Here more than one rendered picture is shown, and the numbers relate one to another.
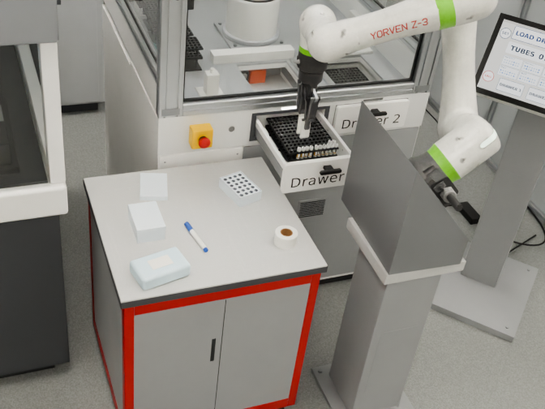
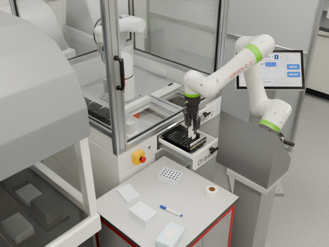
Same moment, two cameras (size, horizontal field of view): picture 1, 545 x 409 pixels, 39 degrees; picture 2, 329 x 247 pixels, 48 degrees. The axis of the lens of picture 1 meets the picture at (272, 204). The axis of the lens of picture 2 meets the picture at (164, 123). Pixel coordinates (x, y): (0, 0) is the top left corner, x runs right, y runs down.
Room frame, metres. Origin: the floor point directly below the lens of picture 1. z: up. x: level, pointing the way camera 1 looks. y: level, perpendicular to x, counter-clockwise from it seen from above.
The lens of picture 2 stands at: (0.43, 0.79, 2.23)
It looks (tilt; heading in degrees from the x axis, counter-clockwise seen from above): 32 degrees down; 338
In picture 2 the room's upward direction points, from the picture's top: straight up
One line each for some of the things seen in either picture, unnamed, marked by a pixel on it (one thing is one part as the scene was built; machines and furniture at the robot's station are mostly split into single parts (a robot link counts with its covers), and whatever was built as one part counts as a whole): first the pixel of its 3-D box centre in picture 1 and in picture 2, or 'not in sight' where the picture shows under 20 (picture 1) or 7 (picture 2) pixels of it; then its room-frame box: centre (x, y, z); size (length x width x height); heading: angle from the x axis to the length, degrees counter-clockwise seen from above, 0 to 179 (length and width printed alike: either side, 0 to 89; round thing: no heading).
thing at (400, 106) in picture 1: (371, 116); (202, 116); (2.46, -0.31, 0.87); 0.29 x 0.02 x 0.11; 116
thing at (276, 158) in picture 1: (299, 139); (182, 140); (2.25, -0.06, 0.86); 0.40 x 0.26 x 0.06; 26
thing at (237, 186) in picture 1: (240, 188); (170, 176); (2.04, 0.11, 0.78); 0.12 x 0.08 x 0.04; 41
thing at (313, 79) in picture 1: (310, 81); (192, 110); (2.13, -0.06, 1.15); 0.08 x 0.07 x 0.09; 25
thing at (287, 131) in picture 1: (300, 139); (183, 140); (2.24, -0.06, 0.87); 0.22 x 0.18 x 0.06; 26
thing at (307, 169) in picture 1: (323, 173); (208, 152); (2.06, -0.15, 0.87); 0.29 x 0.02 x 0.11; 116
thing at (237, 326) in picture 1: (194, 306); (164, 246); (1.87, 0.22, 0.38); 0.62 x 0.58 x 0.76; 116
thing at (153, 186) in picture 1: (153, 186); (128, 193); (2.00, 0.39, 0.77); 0.13 x 0.09 x 0.02; 12
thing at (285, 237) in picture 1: (285, 237); (211, 191); (1.82, -0.05, 0.78); 0.07 x 0.07 x 0.04
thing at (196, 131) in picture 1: (201, 136); (138, 157); (2.17, 0.27, 0.88); 0.07 x 0.05 x 0.07; 116
